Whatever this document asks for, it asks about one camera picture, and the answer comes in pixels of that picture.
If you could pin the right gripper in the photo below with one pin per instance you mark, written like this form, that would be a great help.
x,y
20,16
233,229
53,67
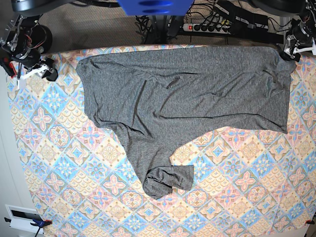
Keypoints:
x,y
45,69

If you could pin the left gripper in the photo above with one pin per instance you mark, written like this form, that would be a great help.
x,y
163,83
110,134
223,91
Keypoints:
x,y
293,48

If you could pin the grey t-shirt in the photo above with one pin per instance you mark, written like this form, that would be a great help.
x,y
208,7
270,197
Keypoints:
x,y
157,101

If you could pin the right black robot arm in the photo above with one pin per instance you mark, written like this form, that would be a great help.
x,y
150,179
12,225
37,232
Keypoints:
x,y
24,41

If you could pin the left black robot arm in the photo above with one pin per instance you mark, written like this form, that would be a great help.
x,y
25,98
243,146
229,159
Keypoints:
x,y
300,38

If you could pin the black round stool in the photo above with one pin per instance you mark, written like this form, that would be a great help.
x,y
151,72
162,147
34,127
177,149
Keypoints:
x,y
41,38

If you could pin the red blue table clamp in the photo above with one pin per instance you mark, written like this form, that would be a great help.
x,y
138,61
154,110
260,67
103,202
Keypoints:
x,y
7,57

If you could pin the black power strip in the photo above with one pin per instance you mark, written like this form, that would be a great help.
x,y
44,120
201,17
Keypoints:
x,y
206,28

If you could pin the patterned colourful tablecloth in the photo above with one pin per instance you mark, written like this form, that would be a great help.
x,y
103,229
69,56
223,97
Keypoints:
x,y
246,183

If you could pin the orange blue corner clamp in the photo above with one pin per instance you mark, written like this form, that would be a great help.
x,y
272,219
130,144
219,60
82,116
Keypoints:
x,y
39,224

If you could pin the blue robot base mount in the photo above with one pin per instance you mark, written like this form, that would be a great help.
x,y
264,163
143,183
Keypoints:
x,y
155,7

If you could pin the white wall outlet box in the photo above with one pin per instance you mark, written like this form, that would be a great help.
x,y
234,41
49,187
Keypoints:
x,y
21,218

